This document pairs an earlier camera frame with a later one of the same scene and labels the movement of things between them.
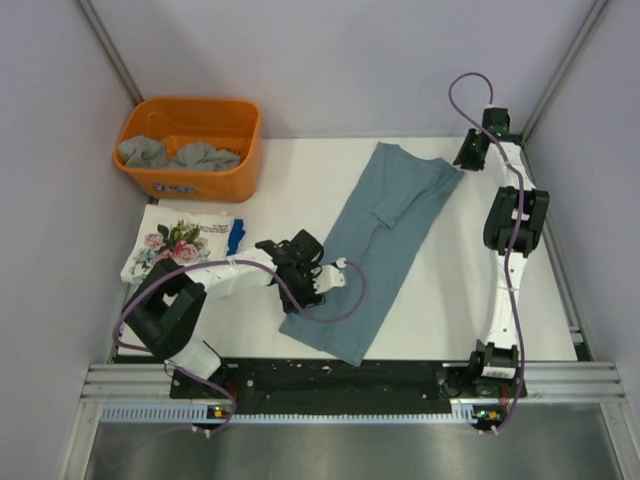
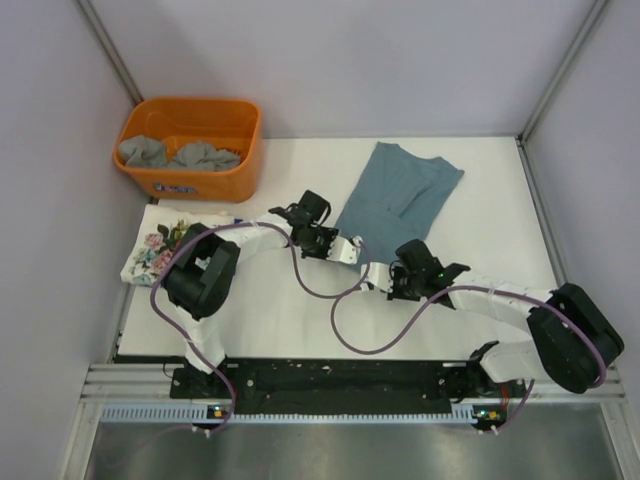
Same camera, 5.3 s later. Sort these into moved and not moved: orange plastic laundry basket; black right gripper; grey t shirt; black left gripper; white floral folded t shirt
Moved: black right gripper; black left gripper
Not moved: orange plastic laundry basket; grey t shirt; white floral folded t shirt
